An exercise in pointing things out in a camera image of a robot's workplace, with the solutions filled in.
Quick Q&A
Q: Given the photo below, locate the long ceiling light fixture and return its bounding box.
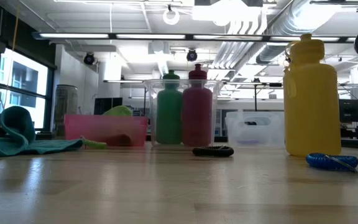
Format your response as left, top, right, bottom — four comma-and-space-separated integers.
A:
31, 30, 358, 44

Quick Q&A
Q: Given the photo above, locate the large dark-framed window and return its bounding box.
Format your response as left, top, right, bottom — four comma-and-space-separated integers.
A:
0, 43, 56, 131

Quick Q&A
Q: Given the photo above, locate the silver can with black lid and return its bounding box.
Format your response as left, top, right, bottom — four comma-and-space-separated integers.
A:
54, 84, 79, 138

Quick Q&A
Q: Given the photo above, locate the teal microfiber cloth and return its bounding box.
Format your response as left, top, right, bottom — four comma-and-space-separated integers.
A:
0, 105, 84, 158

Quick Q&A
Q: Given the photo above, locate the green microfiber cloth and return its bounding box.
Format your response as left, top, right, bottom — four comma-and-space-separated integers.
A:
103, 105, 134, 118

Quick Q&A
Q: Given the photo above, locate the green coil wristband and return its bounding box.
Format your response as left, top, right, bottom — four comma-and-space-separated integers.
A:
80, 136, 108, 150

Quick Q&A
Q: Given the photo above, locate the black coil wristband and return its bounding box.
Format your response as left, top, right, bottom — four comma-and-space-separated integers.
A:
192, 145, 235, 158

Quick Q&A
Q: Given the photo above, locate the silver ventilation duct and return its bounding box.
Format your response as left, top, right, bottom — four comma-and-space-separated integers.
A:
255, 0, 341, 65

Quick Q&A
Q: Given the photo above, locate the large clear plastic bin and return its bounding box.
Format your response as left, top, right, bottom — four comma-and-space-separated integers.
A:
143, 78, 224, 147

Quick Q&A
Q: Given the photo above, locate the purple coil wristband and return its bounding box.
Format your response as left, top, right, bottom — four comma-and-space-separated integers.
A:
236, 139, 260, 146

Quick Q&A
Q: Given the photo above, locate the black computer monitor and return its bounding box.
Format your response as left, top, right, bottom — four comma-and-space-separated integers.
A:
339, 98, 358, 123

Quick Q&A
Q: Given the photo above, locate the yellow sports bottle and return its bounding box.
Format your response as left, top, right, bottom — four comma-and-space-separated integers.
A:
283, 33, 342, 157

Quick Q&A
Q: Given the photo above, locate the black background rack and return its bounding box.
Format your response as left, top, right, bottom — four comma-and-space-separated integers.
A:
222, 81, 284, 113

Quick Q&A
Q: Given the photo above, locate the green sports bottle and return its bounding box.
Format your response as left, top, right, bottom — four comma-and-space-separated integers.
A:
155, 69, 184, 145

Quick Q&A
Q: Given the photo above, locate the black cabinet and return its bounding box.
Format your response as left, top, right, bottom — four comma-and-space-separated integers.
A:
93, 97, 123, 116

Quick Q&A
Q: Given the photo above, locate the yellow cable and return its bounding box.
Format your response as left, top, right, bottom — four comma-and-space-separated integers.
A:
0, 0, 21, 108

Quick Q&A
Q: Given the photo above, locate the pink plastic bin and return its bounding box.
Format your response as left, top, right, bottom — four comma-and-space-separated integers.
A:
63, 114, 149, 147

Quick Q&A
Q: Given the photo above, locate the white ceiling ring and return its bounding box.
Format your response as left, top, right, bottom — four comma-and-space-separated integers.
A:
162, 7, 181, 26

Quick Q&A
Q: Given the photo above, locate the blue coil wristband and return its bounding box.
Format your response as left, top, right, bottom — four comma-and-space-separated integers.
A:
305, 152, 358, 173

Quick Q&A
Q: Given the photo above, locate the purple sports bottle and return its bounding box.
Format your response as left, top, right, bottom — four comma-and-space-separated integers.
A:
181, 63, 213, 147

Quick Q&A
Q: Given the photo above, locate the small clear plastic bin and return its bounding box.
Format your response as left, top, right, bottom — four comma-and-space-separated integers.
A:
225, 111, 287, 148

